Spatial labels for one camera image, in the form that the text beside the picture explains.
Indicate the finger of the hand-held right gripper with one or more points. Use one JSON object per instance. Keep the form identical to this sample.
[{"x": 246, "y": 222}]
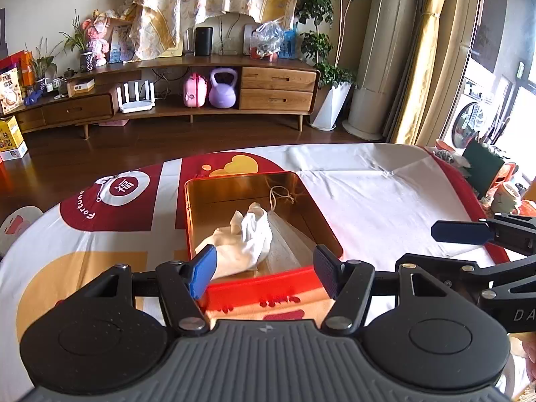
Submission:
[
  {"x": 460, "y": 232},
  {"x": 465, "y": 274}
]

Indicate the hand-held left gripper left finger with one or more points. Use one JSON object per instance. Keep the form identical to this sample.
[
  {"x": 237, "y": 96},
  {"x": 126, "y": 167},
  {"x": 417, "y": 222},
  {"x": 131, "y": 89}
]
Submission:
[{"x": 203, "y": 270}]

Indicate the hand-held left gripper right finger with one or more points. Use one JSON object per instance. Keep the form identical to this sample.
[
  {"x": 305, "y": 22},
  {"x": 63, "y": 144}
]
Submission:
[{"x": 327, "y": 270}]

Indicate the white sock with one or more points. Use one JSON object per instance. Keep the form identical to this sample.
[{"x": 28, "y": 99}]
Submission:
[{"x": 245, "y": 245}]

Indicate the red tin box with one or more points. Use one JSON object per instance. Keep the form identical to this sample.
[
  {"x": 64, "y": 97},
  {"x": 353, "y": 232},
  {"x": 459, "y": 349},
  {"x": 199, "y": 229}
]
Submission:
[{"x": 234, "y": 201}]

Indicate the pale ceramic jar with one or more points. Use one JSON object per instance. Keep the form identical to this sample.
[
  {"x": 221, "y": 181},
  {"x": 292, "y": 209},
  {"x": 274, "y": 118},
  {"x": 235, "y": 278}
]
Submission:
[{"x": 506, "y": 199}]

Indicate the green pen holder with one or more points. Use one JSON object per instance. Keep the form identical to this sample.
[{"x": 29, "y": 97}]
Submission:
[{"x": 483, "y": 167}]

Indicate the orange plastic stool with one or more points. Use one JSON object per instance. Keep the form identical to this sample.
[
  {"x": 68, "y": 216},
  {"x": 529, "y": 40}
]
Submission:
[{"x": 504, "y": 176}]

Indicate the washing machine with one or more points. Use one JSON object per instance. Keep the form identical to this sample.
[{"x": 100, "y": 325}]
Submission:
[{"x": 473, "y": 117}]

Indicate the yellow curtain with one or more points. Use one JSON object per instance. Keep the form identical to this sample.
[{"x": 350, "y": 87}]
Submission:
[{"x": 427, "y": 71}]

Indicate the tall plant in white pot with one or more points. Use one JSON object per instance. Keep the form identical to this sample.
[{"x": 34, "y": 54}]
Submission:
[{"x": 331, "y": 104}]

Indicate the pink flat tray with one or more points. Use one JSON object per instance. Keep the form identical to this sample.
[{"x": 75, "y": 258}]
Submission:
[{"x": 114, "y": 122}]

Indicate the pink toy case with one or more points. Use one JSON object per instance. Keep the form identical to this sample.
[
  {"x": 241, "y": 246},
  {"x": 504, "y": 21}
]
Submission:
[{"x": 195, "y": 91}]

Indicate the purple kettlebell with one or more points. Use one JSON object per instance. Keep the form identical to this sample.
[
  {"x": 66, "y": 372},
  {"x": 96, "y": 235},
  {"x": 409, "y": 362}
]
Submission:
[{"x": 223, "y": 92}]

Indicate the white router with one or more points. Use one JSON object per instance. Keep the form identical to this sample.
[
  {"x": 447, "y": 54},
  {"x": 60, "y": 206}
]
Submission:
[{"x": 136, "y": 102}]

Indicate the white standing air conditioner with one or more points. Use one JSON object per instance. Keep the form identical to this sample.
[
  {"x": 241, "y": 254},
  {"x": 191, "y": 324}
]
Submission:
[{"x": 389, "y": 50}]

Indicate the wooden TV cabinet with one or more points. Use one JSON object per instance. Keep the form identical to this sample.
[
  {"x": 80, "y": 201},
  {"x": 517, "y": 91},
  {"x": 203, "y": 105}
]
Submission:
[{"x": 272, "y": 79}]

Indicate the small white box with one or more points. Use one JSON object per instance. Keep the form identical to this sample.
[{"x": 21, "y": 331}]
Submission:
[{"x": 81, "y": 87}]

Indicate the clear glass jar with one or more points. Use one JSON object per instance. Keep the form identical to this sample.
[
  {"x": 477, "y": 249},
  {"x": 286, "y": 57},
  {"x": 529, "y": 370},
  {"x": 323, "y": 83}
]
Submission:
[{"x": 189, "y": 42}]

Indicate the black speaker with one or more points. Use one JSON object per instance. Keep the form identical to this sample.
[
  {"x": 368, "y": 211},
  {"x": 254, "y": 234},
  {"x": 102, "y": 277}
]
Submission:
[{"x": 203, "y": 42}]

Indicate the yellow cardboard box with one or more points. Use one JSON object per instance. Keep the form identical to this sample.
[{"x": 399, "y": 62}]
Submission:
[{"x": 11, "y": 138}]

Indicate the clear plastic bag of toys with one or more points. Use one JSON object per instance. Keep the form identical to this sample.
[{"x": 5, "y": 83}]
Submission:
[{"x": 266, "y": 39}]

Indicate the dark small teapot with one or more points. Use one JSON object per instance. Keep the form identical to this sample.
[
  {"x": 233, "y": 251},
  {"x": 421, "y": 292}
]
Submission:
[{"x": 69, "y": 73}]

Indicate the orchid in dark pot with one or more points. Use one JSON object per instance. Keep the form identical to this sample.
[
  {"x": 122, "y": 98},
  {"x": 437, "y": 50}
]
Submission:
[{"x": 86, "y": 60}]

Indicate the pink toy packaging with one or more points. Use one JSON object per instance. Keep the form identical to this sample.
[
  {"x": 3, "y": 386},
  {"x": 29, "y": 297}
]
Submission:
[{"x": 122, "y": 44}]

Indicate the blue toy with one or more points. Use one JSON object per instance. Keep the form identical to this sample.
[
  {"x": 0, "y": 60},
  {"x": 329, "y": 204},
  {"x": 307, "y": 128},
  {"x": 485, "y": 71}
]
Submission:
[{"x": 32, "y": 98}]

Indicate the pink doll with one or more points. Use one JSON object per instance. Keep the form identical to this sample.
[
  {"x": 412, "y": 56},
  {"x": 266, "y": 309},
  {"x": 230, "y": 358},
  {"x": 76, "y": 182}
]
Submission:
[{"x": 97, "y": 35}]

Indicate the small green potted plant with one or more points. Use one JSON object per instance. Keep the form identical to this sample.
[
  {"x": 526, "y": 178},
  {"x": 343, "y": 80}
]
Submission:
[{"x": 42, "y": 67}]

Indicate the printed snack box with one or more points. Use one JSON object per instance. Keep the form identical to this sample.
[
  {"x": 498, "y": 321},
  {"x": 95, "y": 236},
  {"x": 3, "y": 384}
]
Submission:
[{"x": 10, "y": 94}]

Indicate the orange gift bag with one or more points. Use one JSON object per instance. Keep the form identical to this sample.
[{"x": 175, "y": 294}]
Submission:
[{"x": 19, "y": 67}]

